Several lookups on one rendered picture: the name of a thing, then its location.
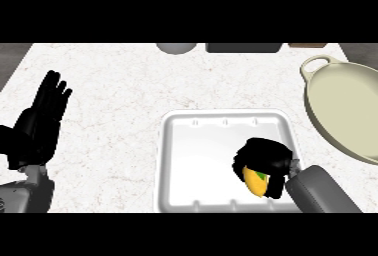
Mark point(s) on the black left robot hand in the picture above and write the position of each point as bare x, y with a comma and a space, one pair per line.
38, 130

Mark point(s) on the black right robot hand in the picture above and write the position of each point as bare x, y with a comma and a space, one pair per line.
264, 155

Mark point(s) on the yellow lemon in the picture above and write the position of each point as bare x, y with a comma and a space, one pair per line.
256, 185

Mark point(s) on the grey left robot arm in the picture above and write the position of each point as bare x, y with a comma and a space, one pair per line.
25, 191

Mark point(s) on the white tray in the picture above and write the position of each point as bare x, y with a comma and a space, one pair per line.
208, 160

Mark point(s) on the dark grey rectangular appliance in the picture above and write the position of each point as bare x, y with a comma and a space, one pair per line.
245, 47

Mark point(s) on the brown wooden object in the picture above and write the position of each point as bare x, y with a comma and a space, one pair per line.
307, 44

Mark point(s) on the grey round object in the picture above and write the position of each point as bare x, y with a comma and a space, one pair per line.
177, 47

